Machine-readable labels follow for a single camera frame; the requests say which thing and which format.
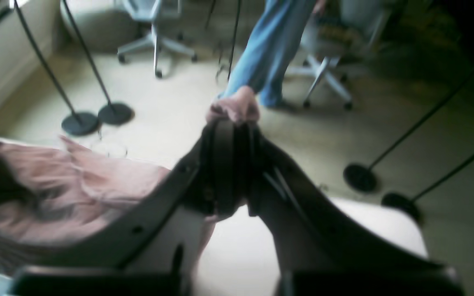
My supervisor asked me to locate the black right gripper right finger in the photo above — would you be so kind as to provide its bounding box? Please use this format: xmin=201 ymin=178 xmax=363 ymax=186
xmin=245 ymin=123 xmax=464 ymax=296

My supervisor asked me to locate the blue jeans leg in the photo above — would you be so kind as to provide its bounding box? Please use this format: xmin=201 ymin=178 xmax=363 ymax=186
xmin=218 ymin=0 xmax=327 ymax=111

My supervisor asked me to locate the white office chair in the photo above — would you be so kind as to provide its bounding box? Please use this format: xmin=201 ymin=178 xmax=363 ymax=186
xmin=287 ymin=0 xmax=394 ymax=109
xmin=117 ymin=0 xmax=198 ymax=79

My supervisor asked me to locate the round beige pouf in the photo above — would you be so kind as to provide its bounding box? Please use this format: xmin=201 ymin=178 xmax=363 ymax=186
xmin=60 ymin=0 xmax=139 ymax=53

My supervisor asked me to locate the black round stand base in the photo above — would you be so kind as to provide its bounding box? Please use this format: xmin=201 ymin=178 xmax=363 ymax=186
xmin=12 ymin=0 xmax=100 ymax=136

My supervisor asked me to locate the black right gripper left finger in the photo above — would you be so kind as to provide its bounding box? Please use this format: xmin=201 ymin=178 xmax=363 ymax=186
xmin=8 ymin=120 xmax=237 ymax=296

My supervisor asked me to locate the black thin stand pole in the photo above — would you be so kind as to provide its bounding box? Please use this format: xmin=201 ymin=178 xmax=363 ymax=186
xmin=215 ymin=0 xmax=243 ymax=84

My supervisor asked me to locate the dusty pink T-shirt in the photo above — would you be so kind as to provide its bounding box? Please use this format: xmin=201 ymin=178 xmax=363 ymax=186
xmin=0 ymin=86 xmax=261 ymax=276

